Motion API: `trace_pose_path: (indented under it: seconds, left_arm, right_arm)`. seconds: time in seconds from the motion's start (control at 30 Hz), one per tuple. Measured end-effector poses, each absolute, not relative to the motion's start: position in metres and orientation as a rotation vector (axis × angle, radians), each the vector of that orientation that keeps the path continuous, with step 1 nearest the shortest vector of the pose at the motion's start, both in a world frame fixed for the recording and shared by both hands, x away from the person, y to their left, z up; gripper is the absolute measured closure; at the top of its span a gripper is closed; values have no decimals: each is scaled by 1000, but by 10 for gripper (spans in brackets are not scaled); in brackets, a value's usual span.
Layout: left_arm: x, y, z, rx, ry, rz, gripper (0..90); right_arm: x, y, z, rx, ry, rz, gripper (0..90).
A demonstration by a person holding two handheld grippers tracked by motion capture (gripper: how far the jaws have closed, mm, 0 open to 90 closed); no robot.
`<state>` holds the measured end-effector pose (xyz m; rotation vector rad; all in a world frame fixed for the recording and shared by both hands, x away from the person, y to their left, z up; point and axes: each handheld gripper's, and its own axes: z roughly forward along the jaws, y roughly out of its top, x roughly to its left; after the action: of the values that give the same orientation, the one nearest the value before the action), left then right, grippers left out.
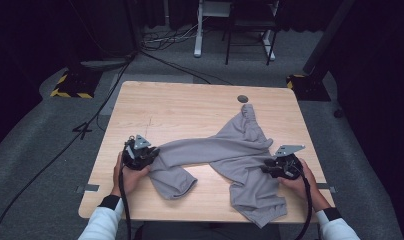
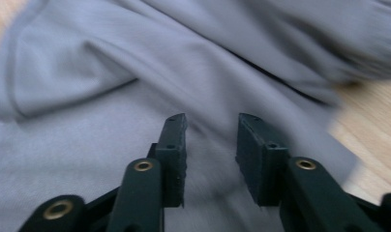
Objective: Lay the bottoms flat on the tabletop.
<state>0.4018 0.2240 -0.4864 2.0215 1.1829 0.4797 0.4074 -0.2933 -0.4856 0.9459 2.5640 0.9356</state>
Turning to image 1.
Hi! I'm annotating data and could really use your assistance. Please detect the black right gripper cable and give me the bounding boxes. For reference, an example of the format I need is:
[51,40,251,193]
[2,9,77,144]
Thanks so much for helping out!
[293,163,314,240]

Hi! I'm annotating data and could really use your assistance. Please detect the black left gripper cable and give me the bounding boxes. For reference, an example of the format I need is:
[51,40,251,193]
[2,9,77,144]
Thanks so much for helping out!
[117,139,134,240]

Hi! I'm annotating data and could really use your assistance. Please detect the black metal chair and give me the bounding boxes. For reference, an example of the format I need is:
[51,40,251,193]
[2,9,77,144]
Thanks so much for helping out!
[224,0,280,67]

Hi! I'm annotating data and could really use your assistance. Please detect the person's dark legs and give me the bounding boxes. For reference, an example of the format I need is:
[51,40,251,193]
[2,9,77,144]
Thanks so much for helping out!
[133,221,282,240]

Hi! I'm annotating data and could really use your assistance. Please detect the grey tape strip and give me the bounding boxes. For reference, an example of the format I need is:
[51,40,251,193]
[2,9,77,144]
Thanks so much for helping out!
[315,182,338,194]
[75,183,101,194]

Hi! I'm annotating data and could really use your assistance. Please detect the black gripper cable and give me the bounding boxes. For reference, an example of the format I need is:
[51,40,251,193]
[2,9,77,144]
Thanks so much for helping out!
[293,163,314,240]
[117,139,134,240]

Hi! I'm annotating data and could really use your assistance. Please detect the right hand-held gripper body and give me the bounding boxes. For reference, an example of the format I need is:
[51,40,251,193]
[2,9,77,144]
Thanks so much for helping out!
[269,144,306,181]

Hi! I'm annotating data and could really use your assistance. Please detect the grey pants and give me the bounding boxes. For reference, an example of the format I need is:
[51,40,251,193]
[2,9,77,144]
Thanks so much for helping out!
[147,103,288,230]

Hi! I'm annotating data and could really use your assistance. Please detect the striped black stand base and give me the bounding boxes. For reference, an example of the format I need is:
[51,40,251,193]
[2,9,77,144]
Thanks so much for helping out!
[286,73,332,102]
[50,68,104,100]

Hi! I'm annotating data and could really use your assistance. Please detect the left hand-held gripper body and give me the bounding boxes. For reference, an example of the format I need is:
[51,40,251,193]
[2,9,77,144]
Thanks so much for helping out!
[121,134,152,172]

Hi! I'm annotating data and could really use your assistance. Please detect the white desk frame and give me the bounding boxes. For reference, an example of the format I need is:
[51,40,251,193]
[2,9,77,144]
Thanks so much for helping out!
[193,0,278,62]

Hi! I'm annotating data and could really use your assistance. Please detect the bundle of floor cables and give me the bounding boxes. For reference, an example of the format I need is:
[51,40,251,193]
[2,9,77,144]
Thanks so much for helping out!
[139,23,204,53]

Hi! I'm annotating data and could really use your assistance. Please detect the long black floor cable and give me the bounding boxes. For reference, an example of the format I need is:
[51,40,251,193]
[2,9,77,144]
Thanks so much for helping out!
[0,54,135,234]

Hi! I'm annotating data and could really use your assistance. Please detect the person's left hand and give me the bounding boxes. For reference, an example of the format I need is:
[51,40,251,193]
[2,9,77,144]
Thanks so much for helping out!
[110,151,152,198]

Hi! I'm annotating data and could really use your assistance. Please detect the dark slanted stand pole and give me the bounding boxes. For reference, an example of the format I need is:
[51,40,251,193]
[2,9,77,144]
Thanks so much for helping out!
[302,0,357,77]

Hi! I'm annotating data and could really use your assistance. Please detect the person's right hand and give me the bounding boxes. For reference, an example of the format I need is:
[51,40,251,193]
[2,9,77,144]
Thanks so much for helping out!
[277,157,332,213]

